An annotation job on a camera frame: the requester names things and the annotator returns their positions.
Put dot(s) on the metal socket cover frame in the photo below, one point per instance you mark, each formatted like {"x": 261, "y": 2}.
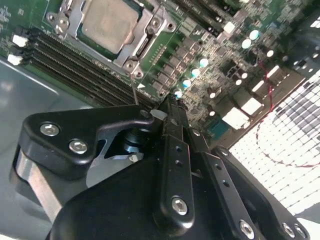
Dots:
{"x": 74, "y": 22}

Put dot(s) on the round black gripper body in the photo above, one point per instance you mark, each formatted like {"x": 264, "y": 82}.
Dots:
{"x": 120, "y": 212}

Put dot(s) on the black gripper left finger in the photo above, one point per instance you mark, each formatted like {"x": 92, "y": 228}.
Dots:
{"x": 175, "y": 175}

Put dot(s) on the silver CPU green edge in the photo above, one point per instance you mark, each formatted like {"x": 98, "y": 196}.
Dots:
{"x": 110, "y": 22}

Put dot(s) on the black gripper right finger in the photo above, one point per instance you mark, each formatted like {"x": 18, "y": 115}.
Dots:
{"x": 222, "y": 175}

